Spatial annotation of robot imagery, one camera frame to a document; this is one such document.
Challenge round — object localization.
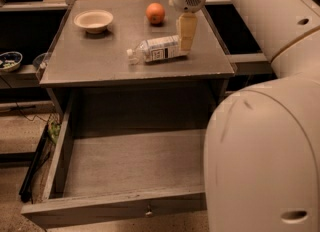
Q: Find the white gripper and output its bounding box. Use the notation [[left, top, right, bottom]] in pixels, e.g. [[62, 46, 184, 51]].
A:
[[169, 0, 206, 51]]

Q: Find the clear blue-label plastic bottle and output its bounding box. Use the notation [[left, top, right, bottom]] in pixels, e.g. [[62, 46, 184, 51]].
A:
[[127, 35, 189, 64]]

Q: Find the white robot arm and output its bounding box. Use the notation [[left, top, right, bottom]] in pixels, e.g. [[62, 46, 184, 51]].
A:
[[203, 0, 320, 232]]

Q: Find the open grey top drawer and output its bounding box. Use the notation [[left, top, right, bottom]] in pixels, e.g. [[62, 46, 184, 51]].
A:
[[22, 86, 214, 229]]

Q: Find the round metal drawer knob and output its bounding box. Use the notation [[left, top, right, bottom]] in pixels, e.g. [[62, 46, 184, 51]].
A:
[[145, 205, 154, 218]]

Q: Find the orange fruit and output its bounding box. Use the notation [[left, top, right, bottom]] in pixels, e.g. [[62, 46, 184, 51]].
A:
[[145, 3, 165, 25]]

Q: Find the grey side shelf bar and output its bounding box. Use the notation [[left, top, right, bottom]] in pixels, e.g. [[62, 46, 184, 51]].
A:
[[227, 53, 273, 75]]

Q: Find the grey wooden cabinet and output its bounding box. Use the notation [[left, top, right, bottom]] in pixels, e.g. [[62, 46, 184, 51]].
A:
[[38, 0, 236, 117]]

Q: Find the beige paper bowl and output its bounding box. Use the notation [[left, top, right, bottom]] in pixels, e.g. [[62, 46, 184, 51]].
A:
[[73, 10, 113, 34]]

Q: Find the blue patterned bowl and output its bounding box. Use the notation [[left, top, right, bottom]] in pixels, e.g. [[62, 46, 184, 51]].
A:
[[0, 51, 23, 72]]

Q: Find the black cable on floor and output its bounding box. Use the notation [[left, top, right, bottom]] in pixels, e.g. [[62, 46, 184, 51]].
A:
[[0, 75, 51, 124]]

